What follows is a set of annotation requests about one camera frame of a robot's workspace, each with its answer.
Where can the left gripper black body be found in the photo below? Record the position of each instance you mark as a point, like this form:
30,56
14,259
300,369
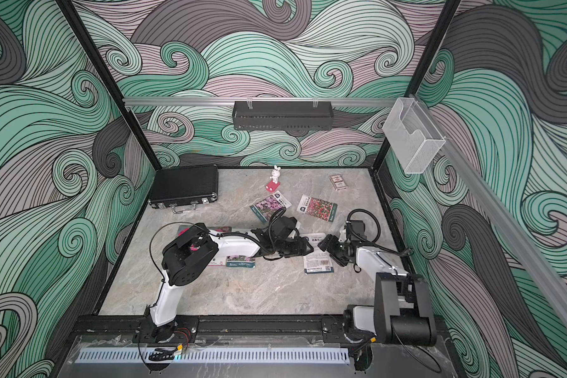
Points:
290,249

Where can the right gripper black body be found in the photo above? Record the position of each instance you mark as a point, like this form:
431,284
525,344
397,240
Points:
337,248

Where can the purple flower seed packet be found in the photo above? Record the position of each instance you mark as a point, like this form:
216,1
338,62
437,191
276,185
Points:
264,209

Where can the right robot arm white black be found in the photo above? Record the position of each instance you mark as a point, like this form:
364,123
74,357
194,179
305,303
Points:
402,309

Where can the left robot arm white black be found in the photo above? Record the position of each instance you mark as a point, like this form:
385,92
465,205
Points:
186,257

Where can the white teal seed packet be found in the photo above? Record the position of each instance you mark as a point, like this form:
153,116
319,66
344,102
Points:
318,261

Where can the red flower seed packet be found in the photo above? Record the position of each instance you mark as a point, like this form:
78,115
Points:
319,208

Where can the small seed packet far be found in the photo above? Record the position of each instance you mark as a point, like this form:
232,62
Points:
338,182

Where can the white rabbit figurine pink base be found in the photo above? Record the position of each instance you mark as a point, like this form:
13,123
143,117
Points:
274,180

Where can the black aluminium briefcase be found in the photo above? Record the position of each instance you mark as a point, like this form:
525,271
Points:
184,186

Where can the black wall tray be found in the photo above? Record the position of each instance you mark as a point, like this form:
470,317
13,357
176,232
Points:
283,116

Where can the clear acrylic wall holder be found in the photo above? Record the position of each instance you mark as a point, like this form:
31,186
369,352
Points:
413,135

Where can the black front rail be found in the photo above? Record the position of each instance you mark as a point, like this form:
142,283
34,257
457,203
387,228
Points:
196,329

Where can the aluminium wall rail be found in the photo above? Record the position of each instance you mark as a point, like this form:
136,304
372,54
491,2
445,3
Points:
230,101

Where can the white slotted cable duct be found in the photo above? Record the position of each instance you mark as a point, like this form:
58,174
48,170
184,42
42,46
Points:
218,355

